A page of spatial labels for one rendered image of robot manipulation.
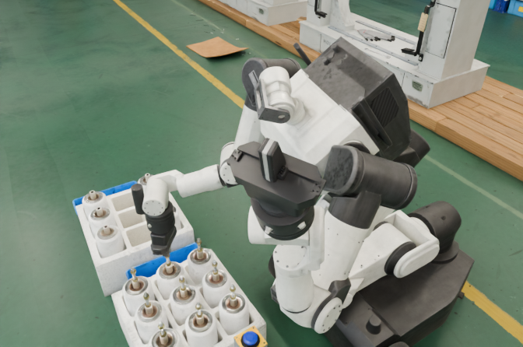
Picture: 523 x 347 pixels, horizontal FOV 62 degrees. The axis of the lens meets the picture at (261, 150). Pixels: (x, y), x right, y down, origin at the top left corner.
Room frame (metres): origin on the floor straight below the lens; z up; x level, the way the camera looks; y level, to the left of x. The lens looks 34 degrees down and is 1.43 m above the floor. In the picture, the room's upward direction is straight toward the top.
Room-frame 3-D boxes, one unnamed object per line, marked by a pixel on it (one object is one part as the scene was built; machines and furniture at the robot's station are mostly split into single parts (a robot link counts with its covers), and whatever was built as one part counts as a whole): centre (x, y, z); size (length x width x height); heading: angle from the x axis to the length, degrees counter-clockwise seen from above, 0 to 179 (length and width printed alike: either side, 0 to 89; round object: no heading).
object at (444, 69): (3.24, -0.94, 0.45); 1.45 x 0.57 x 0.74; 31
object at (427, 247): (1.11, -0.50, 0.28); 0.21 x 0.20 x 0.13; 121
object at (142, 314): (0.84, 0.35, 0.25); 0.08 x 0.08 x 0.01
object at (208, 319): (0.81, 0.19, 0.25); 0.08 x 0.08 x 0.01
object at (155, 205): (1.00, 0.33, 0.57); 0.11 x 0.11 x 0.11; 5
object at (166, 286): (1.01, 0.32, 0.16); 0.10 x 0.10 x 0.18
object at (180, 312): (0.91, 0.25, 0.16); 0.10 x 0.10 x 0.18
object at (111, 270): (1.35, 0.54, 0.09); 0.39 x 0.39 x 0.18; 30
